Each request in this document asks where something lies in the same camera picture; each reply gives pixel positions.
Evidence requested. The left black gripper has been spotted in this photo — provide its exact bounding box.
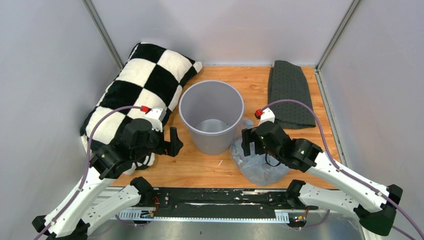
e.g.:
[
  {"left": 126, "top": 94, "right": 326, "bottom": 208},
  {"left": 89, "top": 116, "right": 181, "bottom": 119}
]
[{"left": 133, "top": 122, "right": 184, "bottom": 161}]

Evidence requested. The blue translucent trash bag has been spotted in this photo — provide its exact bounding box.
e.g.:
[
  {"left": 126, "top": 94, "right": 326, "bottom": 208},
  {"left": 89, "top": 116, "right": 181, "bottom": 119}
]
[{"left": 229, "top": 118, "right": 290, "bottom": 186}]

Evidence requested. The grey plastic trash bin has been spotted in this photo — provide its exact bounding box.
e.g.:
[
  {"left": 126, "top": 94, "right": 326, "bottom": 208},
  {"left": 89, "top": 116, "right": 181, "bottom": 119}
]
[{"left": 178, "top": 80, "right": 245, "bottom": 156}]

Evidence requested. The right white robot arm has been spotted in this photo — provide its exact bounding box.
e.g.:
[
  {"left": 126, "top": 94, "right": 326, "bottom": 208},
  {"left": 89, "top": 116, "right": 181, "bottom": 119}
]
[{"left": 241, "top": 121, "right": 403, "bottom": 236}]

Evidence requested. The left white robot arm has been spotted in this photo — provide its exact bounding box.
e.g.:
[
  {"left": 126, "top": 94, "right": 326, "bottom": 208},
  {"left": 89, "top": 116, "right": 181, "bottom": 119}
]
[{"left": 31, "top": 118, "right": 184, "bottom": 240}]

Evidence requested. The dark grey dotted cloth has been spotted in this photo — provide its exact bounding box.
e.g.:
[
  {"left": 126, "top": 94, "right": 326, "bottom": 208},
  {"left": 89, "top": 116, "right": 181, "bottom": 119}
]
[{"left": 267, "top": 60, "right": 316, "bottom": 130}]

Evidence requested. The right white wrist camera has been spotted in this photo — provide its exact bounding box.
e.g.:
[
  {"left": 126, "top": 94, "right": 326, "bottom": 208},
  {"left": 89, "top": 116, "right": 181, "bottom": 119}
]
[{"left": 255, "top": 107, "right": 275, "bottom": 126}]

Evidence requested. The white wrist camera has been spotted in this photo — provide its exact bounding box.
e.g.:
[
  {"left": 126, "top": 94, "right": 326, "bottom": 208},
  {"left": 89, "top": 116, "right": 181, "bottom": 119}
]
[
  {"left": 255, "top": 107, "right": 275, "bottom": 126},
  {"left": 144, "top": 107, "right": 166, "bottom": 133}
]

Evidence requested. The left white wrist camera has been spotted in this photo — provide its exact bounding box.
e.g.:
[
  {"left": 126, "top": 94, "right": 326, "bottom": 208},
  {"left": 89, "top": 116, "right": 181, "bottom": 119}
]
[{"left": 144, "top": 107, "right": 166, "bottom": 133}]

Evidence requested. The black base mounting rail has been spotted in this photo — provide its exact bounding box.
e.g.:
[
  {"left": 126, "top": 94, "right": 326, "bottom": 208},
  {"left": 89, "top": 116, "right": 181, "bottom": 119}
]
[{"left": 117, "top": 187, "right": 310, "bottom": 228}]

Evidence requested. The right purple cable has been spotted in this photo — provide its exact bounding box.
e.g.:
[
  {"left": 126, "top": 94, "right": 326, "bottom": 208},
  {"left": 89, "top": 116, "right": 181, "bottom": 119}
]
[{"left": 254, "top": 98, "right": 424, "bottom": 240}]

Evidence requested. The purple cable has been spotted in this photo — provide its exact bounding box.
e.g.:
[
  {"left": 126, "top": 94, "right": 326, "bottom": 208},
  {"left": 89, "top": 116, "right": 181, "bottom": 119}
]
[
  {"left": 254, "top": 98, "right": 424, "bottom": 240},
  {"left": 33, "top": 105, "right": 151, "bottom": 240}
]

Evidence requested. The left aluminium frame post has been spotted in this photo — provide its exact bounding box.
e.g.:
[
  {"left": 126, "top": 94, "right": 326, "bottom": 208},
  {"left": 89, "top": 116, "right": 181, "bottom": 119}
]
[{"left": 82, "top": 0, "right": 124, "bottom": 69}]

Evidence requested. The aluminium frame post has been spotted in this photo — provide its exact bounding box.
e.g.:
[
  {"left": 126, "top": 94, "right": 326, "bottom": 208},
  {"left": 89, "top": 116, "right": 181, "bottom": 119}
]
[
  {"left": 315, "top": 0, "right": 363, "bottom": 72},
  {"left": 82, "top": 0, "right": 124, "bottom": 69}
]

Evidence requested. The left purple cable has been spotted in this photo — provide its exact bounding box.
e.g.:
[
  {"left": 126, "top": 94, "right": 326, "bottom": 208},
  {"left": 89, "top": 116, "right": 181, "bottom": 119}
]
[{"left": 33, "top": 105, "right": 151, "bottom": 240}]

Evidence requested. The right aluminium frame post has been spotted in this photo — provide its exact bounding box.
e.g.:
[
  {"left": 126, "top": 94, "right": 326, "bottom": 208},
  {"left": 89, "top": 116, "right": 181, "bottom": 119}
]
[{"left": 315, "top": 0, "right": 363, "bottom": 72}]

